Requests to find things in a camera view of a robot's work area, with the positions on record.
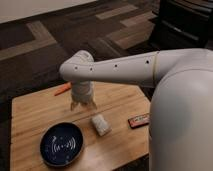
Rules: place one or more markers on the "black office chair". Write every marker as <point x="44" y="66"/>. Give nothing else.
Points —
<point x="182" y="24"/>

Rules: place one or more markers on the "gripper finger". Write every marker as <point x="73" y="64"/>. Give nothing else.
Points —
<point x="73" y="105"/>
<point x="93" y="105"/>

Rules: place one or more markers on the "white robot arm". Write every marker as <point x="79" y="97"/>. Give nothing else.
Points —
<point x="181" y="109"/>

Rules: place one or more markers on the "dark blue ceramic bowl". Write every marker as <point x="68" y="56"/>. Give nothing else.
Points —
<point x="61" y="144"/>

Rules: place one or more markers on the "white rolled cloth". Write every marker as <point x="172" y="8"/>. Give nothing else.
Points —
<point x="101" y="125"/>

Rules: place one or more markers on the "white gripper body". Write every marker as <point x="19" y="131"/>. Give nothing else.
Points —
<point x="82" y="92"/>

